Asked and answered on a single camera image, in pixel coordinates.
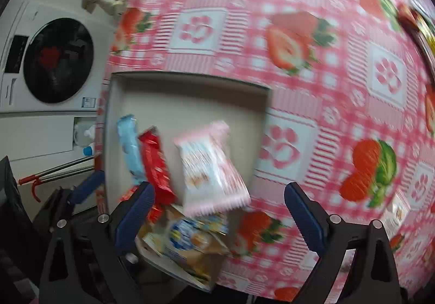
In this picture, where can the pink snack packet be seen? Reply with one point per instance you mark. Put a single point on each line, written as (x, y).
(207, 171)

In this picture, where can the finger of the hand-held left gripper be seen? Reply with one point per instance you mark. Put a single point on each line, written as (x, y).
(86, 185)

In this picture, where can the white bottle blue cap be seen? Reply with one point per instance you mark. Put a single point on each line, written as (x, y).
(88, 150)

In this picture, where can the white cardboard box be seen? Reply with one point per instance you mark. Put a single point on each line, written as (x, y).
(190, 103)

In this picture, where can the crumpled red snack packet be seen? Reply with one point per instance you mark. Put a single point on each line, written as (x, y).
(406, 16)

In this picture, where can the light blue snack packet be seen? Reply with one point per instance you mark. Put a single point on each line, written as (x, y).
(129, 144)

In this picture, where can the small white snack packet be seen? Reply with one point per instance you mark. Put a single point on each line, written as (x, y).
(397, 212)

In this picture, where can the long red snack packet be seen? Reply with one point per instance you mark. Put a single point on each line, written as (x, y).
(154, 161)

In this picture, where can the clear bottle white cap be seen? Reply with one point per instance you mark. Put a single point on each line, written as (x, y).
(85, 134)

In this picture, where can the blue and yellow snack packet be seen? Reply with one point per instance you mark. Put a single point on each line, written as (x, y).
(190, 239)

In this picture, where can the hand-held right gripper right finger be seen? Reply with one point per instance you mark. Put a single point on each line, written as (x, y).
(306, 215)

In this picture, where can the metal pole red hook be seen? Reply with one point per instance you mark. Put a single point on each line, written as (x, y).
(54, 173)

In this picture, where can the white washing machine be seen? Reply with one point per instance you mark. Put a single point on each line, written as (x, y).
(57, 59)

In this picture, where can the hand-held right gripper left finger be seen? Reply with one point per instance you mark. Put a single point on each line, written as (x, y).
(136, 215)

